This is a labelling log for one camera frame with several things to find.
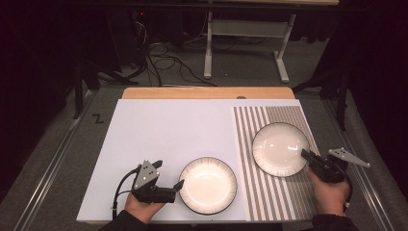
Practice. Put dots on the white board with striped panel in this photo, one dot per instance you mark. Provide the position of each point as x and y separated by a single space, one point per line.
166 134

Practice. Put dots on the wooden table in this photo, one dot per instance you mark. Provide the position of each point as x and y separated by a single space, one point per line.
192 93

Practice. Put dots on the white plate with dark rim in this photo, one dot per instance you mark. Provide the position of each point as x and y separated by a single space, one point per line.
208 185
277 149

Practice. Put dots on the person's right hand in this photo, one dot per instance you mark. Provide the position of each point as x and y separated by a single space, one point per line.
330 195

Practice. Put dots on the white metal desk frame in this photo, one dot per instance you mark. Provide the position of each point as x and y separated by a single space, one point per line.
247 28

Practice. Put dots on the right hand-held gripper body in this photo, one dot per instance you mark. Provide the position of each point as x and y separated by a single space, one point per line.
330 168

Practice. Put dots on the person's left hand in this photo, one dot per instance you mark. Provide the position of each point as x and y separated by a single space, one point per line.
142 211

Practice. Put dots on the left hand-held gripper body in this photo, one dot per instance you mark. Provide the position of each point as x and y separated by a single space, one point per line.
146 178

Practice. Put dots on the dark computer case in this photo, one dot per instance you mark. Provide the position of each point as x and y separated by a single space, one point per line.
128 32

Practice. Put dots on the black metal stand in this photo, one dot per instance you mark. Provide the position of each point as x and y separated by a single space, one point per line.
78 89
342 96

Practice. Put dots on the metal floor rail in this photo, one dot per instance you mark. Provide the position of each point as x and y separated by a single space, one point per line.
369 192
51 170

